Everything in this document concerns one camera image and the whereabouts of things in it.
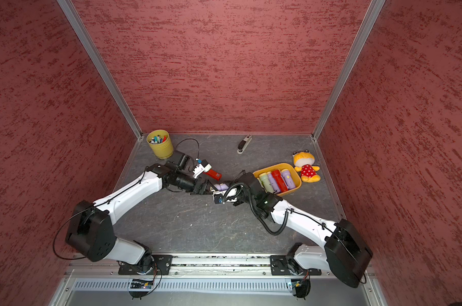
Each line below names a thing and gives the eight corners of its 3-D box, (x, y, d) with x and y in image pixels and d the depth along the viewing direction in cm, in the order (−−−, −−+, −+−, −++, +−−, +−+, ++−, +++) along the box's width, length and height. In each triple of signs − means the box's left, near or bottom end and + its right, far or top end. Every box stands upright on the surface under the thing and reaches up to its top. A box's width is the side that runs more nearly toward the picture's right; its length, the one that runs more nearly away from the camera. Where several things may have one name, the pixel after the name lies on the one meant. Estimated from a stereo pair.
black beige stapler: (235, 152, 114) (235, 148, 111) (246, 137, 122) (247, 132, 119) (241, 155, 113) (241, 150, 109) (252, 139, 121) (252, 135, 118)
